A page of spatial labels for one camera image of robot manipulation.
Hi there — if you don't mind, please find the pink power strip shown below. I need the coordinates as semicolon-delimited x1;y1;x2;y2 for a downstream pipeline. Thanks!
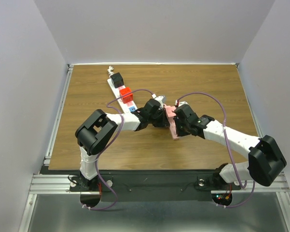
164;104;179;140

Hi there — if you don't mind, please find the white multicolour power strip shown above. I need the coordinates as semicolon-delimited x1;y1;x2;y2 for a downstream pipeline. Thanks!
107;77;138;114

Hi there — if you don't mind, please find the red cube socket plug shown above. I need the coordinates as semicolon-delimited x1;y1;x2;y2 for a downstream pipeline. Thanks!
119;87;133;104

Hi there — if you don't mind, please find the black cube socket plug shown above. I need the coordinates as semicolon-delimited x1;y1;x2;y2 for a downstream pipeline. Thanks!
110;72;124;88

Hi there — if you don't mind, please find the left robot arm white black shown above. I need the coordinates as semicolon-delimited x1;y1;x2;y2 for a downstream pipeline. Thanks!
75;96;169;190

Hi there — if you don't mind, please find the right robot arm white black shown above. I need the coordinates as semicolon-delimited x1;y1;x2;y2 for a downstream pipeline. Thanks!
174;104;287;189

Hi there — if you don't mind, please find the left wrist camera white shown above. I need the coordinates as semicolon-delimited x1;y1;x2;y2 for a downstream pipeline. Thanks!
154;95;166;104

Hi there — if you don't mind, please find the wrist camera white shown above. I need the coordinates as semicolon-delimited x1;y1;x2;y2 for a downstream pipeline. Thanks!
154;95;166;104
175;100;188;107

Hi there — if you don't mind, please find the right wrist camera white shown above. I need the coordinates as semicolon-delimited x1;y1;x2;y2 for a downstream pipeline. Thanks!
175;100;188;107

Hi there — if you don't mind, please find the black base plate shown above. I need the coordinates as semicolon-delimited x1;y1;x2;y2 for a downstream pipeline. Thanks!
69;170;240;202

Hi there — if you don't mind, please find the aluminium frame rail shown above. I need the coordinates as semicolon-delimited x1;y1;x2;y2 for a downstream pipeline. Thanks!
29;173;290;194

